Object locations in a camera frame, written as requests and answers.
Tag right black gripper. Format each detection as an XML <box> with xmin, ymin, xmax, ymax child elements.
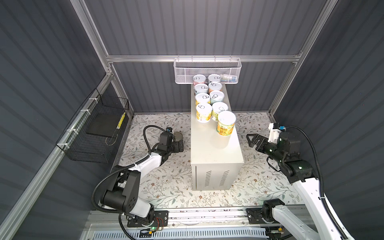
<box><xmin>246</xmin><ymin>132</ymin><xmax>284</xmax><ymax>164</ymax></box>

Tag dark bare-lid tin can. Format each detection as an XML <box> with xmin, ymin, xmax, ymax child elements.
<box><xmin>174</xmin><ymin>132</ymin><xmax>184</xmax><ymax>142</ymax></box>

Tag yellow labelled can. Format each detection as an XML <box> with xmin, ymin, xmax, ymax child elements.
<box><xmin>196</xmin><ymin>103</ymin><xmax>213</xmax><ymax>123</ymax></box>

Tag green labelled can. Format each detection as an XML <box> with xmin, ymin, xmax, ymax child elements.
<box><xmin>212</xmin><ymin>102</ymin><xmax>229</xmax><ymax>122</ymax></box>

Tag small can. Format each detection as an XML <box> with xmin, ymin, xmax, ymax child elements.
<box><xmin>195</xmin><ymin>93</ymin><xmax>211</xmax><ymax>106</ymax></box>

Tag light blue labelled can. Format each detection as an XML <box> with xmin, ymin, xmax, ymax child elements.
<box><xmin>194</xmin><ymin>84</ymin><xmax>209</xmax><ymax>95</ymax></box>

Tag white lidded can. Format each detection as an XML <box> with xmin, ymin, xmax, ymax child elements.
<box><xmin>210</xmin><ymin>91</ymin><xmax>225</xmax><ymax>105</ymax></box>

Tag pink labelled can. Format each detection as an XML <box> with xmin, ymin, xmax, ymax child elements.
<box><xmin>193</xmin><ymin>74</ymin><xmax>207</xmax><ymax>86</ymax></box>

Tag orange labelled can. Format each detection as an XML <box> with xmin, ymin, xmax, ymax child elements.
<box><xmin>208</xmin><ymin>82</ymin><xmax>223</xmax><ymax>93</ymax></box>

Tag teal labelled can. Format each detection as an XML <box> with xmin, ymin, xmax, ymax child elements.
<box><xmin>208</xmin><ymin>74</ymin><xmax>221</xmax><ymax>83</ymax></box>

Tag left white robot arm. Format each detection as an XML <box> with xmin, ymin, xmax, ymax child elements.
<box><xmin>91</xmin><ymin>125</ymin><xmax>184</xmax><ymax>226</ymax></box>

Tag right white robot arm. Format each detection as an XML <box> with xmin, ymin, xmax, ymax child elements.
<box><xmin>246</xmin><ymin>124</ymin><xmax>353</xmax><ymax>240</ymax></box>

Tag white metal cabinet counter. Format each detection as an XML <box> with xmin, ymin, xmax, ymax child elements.
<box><xmin>191</xmin><ymin>87</ymin><xmax>245</xmax><ymax>191</ymax></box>

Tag yellow marker in basket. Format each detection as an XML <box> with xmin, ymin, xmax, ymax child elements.
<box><xmin>117</xmin><ymin>112</ymin><xmax>126</xmax><ymax>130</ymax></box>

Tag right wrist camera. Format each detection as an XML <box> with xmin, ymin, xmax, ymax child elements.
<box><xmin>268</xmin><ymin>123</ymin><xmax>286</xmax><ymax>144</ymax></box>

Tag black wire wall basket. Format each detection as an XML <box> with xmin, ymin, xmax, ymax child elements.
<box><xmin>57</xmin><ymin>90</ymin><xmax>130</xmax><ymax>164</ymax></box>

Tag white wire mesh basket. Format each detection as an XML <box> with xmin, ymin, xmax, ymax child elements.
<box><xmin>173</xmin><ymin>57</ymin><xmax>242</xmax><ymax>85</ymax></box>

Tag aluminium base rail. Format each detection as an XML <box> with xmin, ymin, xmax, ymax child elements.
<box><xmin>86</xmin><ymin>205</ymin><xmax>328</xmax><ymax>232</ymax></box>

